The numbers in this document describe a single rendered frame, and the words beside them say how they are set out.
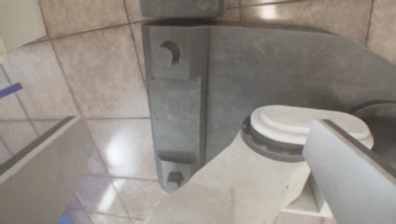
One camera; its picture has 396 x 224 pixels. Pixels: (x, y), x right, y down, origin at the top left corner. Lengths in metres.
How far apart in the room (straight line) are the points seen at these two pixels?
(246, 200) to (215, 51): 0.30
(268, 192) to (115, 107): 0.67
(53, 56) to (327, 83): 0.89
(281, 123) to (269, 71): 0.15
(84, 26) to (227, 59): 0.51
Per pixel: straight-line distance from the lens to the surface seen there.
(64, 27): 0.85
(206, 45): 0.45
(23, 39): 0.84
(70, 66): 0.89
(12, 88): 1.12
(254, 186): 0.30
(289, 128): 0.36
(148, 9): 0.47
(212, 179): 0.30
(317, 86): 0.50
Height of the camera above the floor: 0.61
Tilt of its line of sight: 59 degrees down
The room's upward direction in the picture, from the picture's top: 157 degrees counter-clockwise
